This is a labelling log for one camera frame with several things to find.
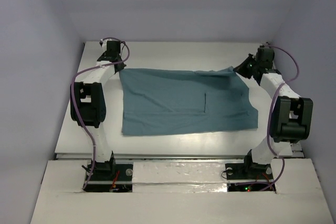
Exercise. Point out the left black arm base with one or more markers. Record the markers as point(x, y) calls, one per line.
point(108, 177)

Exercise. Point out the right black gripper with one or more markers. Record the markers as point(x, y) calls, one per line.
point(240, 69)

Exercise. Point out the teal t shirt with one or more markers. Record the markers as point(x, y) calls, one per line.
point(169, 102)

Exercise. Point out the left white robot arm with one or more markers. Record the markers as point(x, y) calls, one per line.
point(88, 106)

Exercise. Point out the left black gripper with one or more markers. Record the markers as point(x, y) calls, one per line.
point(115, 64)

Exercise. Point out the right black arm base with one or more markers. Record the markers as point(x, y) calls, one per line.
point(248, 176)

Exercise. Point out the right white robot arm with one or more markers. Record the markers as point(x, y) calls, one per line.
point(289, 117)

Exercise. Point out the aluminium front rail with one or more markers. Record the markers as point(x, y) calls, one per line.
point(147, 156)

